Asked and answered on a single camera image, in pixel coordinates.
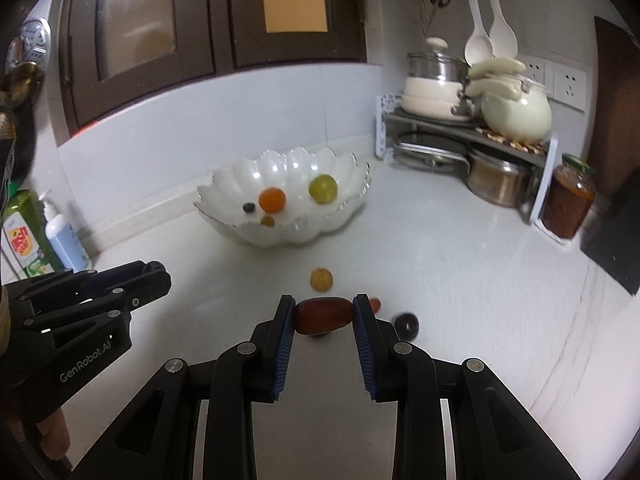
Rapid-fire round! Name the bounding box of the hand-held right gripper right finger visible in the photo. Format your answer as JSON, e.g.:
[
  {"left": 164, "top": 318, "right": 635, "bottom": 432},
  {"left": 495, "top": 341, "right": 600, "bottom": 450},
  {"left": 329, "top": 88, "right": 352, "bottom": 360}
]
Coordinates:
[{"left": 351, "top": 294, "right": 583, "bottom": 480}]

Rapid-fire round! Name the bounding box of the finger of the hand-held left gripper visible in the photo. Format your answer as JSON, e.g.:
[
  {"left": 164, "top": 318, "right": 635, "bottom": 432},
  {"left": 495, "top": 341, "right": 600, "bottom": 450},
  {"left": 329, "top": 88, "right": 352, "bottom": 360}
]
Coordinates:
[
  {"left": 22, "top": 279, "right": 172, "bottom": 334},
  {"left": 14, "top": 260, "right": 172, "bottom": 307}
]

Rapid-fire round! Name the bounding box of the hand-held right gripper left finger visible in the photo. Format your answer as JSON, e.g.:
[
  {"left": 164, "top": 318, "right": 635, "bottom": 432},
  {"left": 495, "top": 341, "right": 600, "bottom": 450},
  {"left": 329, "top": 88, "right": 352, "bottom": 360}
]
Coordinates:
[{"left": 75, "top": 294, "right": 297, "bottom": 480}]

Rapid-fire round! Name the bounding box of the dark plum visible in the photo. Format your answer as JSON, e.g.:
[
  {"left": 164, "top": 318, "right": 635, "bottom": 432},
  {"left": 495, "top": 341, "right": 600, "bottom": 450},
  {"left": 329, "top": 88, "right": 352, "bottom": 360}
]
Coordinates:
[{"left": 393, "top": 312, "right": 420, "bottom": 335}]

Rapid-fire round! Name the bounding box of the orange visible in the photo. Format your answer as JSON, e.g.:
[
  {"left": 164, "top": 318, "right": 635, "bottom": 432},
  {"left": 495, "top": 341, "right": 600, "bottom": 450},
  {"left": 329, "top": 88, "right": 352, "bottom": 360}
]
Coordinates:
[{"left": 258, "top": 187, "right": 287, "bottom": 213}]

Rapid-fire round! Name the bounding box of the green apple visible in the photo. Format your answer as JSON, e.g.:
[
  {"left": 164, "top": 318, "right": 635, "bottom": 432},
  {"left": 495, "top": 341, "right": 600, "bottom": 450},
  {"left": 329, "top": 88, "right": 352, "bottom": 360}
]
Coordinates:
[{"left": 308, "top": 174, "right": 338, "bottom": 205}]

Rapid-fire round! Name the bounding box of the white scalloped glass bowl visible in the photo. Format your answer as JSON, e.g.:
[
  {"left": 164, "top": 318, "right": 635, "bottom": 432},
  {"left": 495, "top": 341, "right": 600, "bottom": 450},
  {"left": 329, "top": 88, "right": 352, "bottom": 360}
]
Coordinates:
[{"left": 194, "top": 146, "right": 371, "bottom": 247}]

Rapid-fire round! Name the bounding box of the person's left hand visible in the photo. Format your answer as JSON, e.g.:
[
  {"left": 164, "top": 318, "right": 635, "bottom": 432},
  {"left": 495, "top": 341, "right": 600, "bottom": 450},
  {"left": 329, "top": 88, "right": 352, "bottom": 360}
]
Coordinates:
[{"left": 32, "top": 406, "right": 69, "bottom": 461}]

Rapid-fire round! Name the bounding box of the blue pump bottle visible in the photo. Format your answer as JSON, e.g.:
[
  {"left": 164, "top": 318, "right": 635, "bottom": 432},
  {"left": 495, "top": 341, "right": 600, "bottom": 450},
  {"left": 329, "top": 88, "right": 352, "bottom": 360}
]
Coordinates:
[{"left": 39, "top": 190, "right": 93, "bottom": 272}]

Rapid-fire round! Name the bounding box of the green dish soap bottle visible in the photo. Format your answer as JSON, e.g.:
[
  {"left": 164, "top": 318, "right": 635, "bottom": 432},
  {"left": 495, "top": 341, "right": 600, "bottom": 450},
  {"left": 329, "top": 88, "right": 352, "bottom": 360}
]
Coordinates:
[{"left": 0, "top": 189, "right": 63, "bottom": 281}]

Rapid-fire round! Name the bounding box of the brass ladle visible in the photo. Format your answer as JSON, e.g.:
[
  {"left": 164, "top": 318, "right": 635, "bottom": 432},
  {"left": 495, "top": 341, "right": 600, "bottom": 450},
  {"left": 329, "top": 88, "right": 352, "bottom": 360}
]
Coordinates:
[{"left": 0, "top": 62, "right": 44, "bottom": 106}]

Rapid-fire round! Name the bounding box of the glass pan lid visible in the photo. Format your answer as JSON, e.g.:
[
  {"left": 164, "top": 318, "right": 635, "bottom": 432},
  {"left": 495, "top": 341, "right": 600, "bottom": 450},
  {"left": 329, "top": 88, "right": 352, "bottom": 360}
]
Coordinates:
[{"left": 392, "top": 130, "right": 471, "bottom": 171}]

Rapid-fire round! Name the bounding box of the steel pot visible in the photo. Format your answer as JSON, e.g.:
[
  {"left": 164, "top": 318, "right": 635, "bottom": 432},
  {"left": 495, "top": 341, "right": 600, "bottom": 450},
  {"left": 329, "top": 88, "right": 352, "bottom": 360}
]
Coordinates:
[{"left": 466, "top": 145, "right": 538, "bottom": 208}]

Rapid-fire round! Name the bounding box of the grey and white shelf rack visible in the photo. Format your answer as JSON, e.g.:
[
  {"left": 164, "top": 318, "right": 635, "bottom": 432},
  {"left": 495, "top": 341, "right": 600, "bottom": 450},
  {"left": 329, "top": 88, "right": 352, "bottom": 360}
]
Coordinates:
[{"left": 374, "top": 94, "right": 560, "bottom": 226}]

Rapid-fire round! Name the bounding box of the round perforated steel plate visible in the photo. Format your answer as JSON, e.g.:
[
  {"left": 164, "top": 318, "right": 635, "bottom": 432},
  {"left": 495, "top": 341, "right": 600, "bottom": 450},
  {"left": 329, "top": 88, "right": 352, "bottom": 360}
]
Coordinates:
[{"left": 17, "top": 20, "right": 51, "bottom": 61}]

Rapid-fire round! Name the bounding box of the glass jar of red sauce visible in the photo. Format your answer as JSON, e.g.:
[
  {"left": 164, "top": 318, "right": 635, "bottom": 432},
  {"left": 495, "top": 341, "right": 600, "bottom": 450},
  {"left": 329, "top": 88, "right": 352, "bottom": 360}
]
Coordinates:
[{"left": 542, "top": 154, "right": 597, "bottom": 240}]

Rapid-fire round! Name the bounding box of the wooden bead trivet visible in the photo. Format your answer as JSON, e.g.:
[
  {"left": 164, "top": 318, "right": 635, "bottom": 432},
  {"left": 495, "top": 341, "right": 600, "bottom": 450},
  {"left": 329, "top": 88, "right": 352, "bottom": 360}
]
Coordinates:
[{"left": 475, "top": 127, "right": 548, "bottom": 154}]

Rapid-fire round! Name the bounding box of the black knife block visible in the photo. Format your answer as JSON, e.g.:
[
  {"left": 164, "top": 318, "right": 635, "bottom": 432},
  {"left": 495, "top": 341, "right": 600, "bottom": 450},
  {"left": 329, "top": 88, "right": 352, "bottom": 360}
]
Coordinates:
[{"left": 580, "top": 180, "right": 640, "bottom": 296}]

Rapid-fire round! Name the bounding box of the cream clay pot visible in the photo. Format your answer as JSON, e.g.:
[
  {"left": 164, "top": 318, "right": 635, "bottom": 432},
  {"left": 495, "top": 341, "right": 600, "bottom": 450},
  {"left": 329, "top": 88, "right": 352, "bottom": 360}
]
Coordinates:
[{"left": 465, "top": 57, "right": 553, "bottom": 143}]

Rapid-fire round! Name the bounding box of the brown wooden window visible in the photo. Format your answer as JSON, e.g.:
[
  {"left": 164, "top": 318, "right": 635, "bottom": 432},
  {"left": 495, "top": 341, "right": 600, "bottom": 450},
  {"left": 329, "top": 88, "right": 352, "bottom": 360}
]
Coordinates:
[{"left": 50, "top": 0, "right": 368, "bottom": 136}]

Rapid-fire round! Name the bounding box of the steel steamer with glass lid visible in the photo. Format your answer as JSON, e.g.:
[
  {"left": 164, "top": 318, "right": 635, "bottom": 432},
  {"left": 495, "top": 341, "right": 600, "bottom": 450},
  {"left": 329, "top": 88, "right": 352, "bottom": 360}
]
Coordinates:
[{"left": 406, "top": 36, "right": 471, "bottom": 84}]

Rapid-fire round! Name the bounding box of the white rice spoon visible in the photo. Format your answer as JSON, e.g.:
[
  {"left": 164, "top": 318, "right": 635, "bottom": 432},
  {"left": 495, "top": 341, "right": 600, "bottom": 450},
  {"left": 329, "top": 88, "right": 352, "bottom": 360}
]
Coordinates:
[
  {"left": 486, "top": 0, "right": 519, "bottom": 59},
  {"left": 464, "top": 0, "right": 496, "bottom": 64}
]

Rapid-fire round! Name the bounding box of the dark wooden cutting board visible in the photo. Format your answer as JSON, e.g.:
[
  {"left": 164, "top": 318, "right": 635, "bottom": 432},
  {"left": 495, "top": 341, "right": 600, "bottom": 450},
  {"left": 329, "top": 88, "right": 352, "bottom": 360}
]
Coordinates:
[{"left": 592, "top": 16, "right": 640, "bottom": 196}]

